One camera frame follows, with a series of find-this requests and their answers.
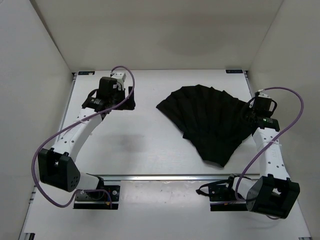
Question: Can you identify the black pleated skirt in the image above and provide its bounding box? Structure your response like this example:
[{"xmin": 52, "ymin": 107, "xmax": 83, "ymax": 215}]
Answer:
[{"xmin": 156, "ymin": 84, "xmax": 253, "ymax": 168}]

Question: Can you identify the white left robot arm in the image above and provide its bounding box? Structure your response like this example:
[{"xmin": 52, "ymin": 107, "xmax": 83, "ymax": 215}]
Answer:
[{"xmin": 37, "ymin": 72, "xmax": 135, "ymax": 199}]

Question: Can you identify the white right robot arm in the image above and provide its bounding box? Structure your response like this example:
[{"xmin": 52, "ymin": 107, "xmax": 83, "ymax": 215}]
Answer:
[{"xmin": 224, "ymin": 93, "xmax": 300, "ymax": 219}]

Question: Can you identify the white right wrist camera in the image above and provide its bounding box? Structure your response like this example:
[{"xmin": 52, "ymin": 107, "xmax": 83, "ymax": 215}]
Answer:
[{"xmin": 255, "ymin": 91, "xmax": 271, "ymax": 99}]

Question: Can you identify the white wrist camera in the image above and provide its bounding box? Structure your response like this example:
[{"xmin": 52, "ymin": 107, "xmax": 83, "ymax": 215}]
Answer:
[
  {"xmin": 255, "ymin": 91, "xmax": 271, "ymax": 99},
  {"xmin": 110, "ymin": 72, "xmax": 127, "ymax": 88}
]

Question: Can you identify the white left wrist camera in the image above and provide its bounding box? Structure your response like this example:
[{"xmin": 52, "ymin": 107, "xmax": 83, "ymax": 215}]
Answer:
[{"xmin": 110, "ymin": 72, "xmax": 127, "ymax": 88}]

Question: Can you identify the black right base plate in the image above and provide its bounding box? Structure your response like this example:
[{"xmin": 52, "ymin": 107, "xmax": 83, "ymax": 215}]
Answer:
[{"xmin": 208, "ymin": 180, "xmax": 248, "ymax": 212}]

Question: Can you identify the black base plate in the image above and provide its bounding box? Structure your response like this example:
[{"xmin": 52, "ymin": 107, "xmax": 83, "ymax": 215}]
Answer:
[
  {"xmin": 73, "ymin": 185, "xmax": 121, "ymax": 210},
  {"xmin": 208, "ymin": 180, "xmax": 248, "ymax": 212}
]

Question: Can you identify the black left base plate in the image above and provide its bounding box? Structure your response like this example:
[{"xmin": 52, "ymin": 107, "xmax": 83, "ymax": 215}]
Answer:
[{"xmin": 73, "ymin": 185, "xmax": 121, "ymax": 210}]

